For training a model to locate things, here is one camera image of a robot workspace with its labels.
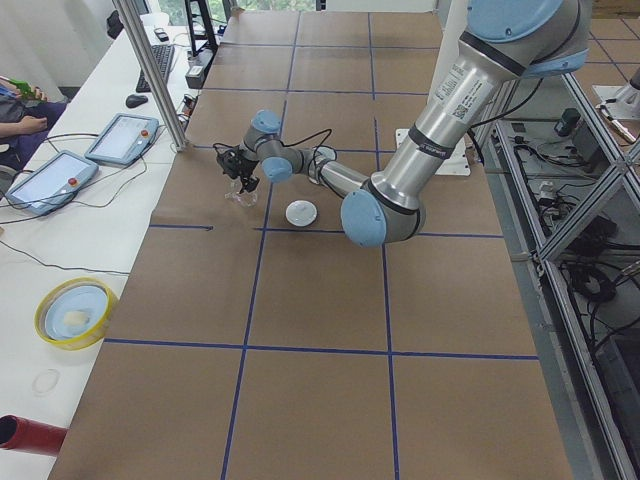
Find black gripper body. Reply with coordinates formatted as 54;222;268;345
237;153;258;180

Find white enamel mug lid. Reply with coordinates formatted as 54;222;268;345
285;200;318;227

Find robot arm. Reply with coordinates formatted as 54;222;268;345
217;1;592;247

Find black computer mouse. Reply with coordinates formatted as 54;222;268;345
125;94;149;109

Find far blue teach pendant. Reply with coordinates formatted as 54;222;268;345
84;113;159;166

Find blue teach pendant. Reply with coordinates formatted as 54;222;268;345
5;150;99;216
84;113;159;166

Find black keyboard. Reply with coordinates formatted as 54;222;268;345
134;43;177;94

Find brown paper table cover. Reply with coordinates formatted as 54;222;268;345
51;12;572;479

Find near blue teach pendant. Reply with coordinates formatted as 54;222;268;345
5;150;99;216

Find seated person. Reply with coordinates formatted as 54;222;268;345
1;76;67;170

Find yellow tape roll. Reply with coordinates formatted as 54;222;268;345
34;277;118;351

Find red cylinder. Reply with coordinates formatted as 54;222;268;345
1;415;68;456

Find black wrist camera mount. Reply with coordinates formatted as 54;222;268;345
214;146;241;180

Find aluminium frame post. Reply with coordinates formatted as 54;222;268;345
114;0;187;152

